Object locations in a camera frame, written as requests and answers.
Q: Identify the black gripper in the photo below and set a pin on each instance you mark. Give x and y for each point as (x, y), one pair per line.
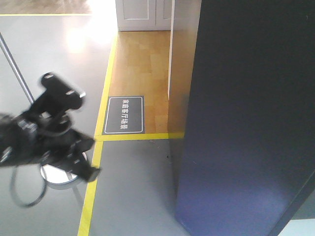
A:
(63, 151)

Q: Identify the fridge door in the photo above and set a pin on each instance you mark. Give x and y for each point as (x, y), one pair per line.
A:
(242, 114)

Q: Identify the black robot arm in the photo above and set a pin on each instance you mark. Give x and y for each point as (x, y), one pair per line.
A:
(48, 112)

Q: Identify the silver sign stand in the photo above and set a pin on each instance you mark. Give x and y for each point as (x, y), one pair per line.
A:
(15, 96)

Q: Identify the dark floor sign sticker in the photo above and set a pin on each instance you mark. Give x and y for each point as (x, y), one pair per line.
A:
(124, 115)

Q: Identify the white panelled cabinet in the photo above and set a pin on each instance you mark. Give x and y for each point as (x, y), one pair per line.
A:
(157, 15)

